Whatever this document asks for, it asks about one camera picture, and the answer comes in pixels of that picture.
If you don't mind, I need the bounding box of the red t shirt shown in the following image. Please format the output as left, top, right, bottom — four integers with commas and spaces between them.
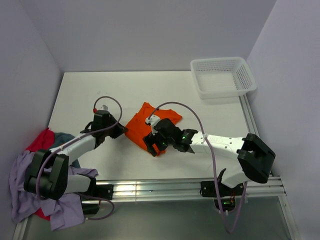
25, 128, 55, 152

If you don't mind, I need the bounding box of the lavender t shirt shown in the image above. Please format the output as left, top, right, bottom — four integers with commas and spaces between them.
8, 149, 100, 231

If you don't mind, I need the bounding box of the white perforated plastic basket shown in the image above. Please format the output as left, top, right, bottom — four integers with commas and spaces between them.
190, 57, 257, 100

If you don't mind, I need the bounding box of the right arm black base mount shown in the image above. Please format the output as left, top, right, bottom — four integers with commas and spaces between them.
199, 168, 244, 212

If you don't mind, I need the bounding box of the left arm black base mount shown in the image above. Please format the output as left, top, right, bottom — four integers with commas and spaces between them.
77, 184, 115, 221

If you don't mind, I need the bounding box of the teal blue t shirt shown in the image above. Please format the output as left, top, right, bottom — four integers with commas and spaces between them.
50, 132, 81, 169

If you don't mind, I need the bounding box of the orange t shirt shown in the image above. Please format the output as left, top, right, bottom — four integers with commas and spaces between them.
125, 102, 183, 151

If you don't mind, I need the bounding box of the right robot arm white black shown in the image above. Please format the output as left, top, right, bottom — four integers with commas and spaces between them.
143, 115, 276, 195

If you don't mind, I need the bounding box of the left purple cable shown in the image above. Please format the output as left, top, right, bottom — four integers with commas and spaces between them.
35, 96, 124, 221

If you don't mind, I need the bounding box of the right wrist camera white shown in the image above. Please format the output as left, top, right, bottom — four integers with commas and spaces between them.
145, 114, 161, 135

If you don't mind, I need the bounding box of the aluminium front rail frame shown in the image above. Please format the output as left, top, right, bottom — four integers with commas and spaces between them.
13, 176, 301, 240

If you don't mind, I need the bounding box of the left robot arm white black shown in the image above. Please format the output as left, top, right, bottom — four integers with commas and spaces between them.
23, 110, 128, 200

